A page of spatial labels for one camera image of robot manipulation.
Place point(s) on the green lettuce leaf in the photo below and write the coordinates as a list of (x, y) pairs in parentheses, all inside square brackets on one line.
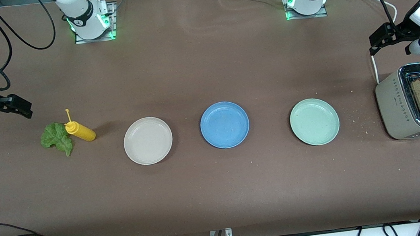
[(54, 136)]

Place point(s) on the blue round plate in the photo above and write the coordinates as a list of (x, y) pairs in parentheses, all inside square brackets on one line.
[(225, 125)]

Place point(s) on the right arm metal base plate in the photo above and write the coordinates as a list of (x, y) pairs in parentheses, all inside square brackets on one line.
[(113, 21)]

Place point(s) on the mint green round plate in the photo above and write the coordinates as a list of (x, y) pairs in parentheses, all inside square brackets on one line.
[(314, 121)]

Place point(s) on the yellow mustard squeeze bottle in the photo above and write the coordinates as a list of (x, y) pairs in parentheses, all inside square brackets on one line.
[(82, 132)]

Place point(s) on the beige chrome toaster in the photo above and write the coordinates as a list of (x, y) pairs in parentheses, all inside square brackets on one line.
[(393, 110)]

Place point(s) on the beige round plate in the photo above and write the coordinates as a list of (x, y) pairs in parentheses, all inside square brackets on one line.
[(148, 141)]

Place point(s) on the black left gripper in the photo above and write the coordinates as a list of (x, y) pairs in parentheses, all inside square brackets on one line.
[(400, 32)]

